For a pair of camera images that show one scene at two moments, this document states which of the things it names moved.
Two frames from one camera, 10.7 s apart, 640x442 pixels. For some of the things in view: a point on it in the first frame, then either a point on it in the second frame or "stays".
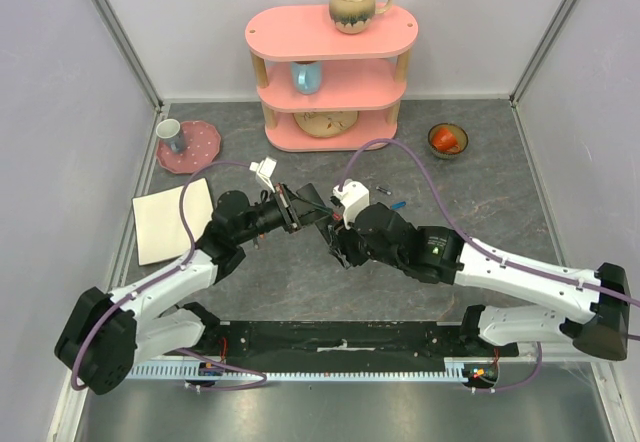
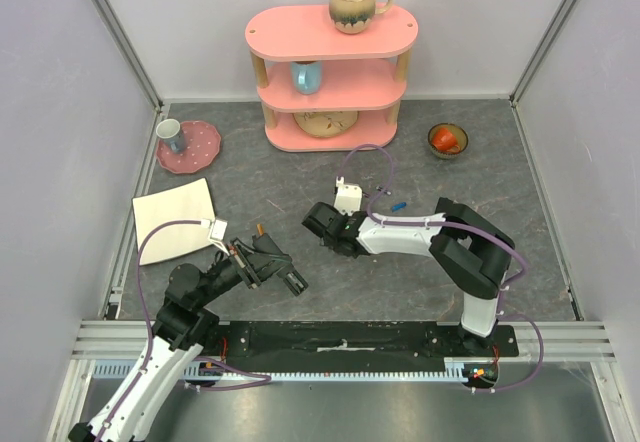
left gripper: (282, 202) -> (254, 266)
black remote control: (307, 206) -> (267, 259)
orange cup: (443, 140) stays
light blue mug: (307, 76) stays
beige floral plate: (326, 124) stays
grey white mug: (172, 133) stays
